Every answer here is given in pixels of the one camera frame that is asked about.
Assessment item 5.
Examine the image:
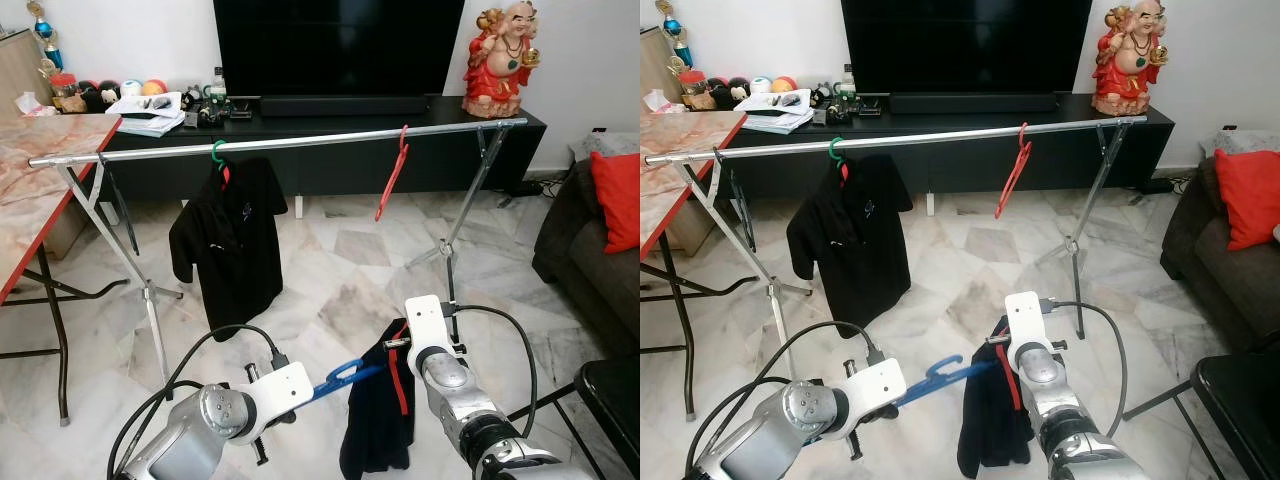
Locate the navy shirt red trim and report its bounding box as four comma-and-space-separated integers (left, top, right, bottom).
957, 315, 1036, 479
338, 318, 416, 480

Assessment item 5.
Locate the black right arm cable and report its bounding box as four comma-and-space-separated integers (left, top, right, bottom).
440, 303, 539, 411
1040, 300, 1129, 411

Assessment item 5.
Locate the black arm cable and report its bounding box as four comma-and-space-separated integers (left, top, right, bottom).
440, 303, 539, 411
105, 323, 291, 480
1040, 300, 1129, 411
685, 320, 886, 471

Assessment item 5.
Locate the silver metal clothes rack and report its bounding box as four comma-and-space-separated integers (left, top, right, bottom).
645, 115, 1149, 346
28, 116, 529, 391

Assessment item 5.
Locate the white paper stack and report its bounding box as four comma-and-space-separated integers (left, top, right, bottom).
105, 92, 186, 138
735, 90, 813, 134

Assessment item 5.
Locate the black shirt red collar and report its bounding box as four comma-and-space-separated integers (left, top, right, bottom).
786, 155, 913, 339
168, 157, 289, 343

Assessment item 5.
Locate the black soundbar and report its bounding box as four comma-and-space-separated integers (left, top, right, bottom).
258, 95, 431, 118
888, 93, 1059, 115

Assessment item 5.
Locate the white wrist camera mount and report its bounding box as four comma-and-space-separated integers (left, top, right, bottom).
403, 294, 463, 376
1003, 290, 1063, 373
838, 357, 909, 436
240, 362, 314, 446

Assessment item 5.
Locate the red laughing Buddha statue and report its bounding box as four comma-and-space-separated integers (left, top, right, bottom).
462, 0, 546, 119
1090, 0, 1173, 117

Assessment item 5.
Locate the red lidded jar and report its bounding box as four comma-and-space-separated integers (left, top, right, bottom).
50, 72, 86, 113
680, 70, 714, 111

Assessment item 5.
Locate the dark brown sofa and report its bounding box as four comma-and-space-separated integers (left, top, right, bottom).
1160, 155, 1280, 351
532, 150, 641, 351

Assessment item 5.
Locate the red cushion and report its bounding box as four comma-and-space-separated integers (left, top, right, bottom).
590, 150, 641, 254
1213, 148, 1280, 253

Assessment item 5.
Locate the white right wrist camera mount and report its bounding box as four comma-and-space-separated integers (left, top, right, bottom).
403, 294, 463, 376
1003, 290, 1063, 373

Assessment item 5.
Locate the blue clothes hanger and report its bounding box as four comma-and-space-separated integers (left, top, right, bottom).
893, 354, 996, 409
312, 358, 391, 401

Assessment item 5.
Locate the black flat television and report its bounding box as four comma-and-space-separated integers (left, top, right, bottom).
212, 0, 467, 98
840, 0, 1093, 96

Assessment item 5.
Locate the grey cushion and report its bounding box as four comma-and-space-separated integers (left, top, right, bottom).
1200, 128, 1280, 161
570, 130, 641, 161

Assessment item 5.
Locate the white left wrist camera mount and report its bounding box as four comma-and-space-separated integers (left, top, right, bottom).
240, 362, 314, 446
838, 357, 909, 436

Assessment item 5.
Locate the black mouse plush toy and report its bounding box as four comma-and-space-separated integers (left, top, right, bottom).
78, 80, 121, 113
708, 77, 751, 109

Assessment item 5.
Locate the black chair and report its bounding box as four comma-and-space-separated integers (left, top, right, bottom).
505, 358, 641, 480
1120, 350, 1280, 480

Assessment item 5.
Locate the red clothes hanger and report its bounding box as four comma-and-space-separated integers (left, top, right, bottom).
995, 122, 1033, 221
375, 124, 411, 223

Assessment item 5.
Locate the black low TV cabinet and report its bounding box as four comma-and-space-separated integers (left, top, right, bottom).
95, 95, 549, 201
720, 93, 1176, 199

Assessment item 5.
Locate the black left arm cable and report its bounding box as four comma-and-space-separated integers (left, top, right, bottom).
105, 323, 291, 480
685, 320, 886, 471

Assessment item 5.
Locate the beige wooden sideboard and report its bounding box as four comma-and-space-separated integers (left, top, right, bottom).
640, 25, 669, 111
0, 28, 46, 119

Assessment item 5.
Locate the blue gold trophy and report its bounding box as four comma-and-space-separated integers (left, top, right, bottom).
655, 0, 696, 73
25, 0, 66, 76

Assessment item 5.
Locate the marble pattern folding table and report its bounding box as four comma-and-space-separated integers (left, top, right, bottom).
0, 112, 123, 426
640, 110, 749, 419

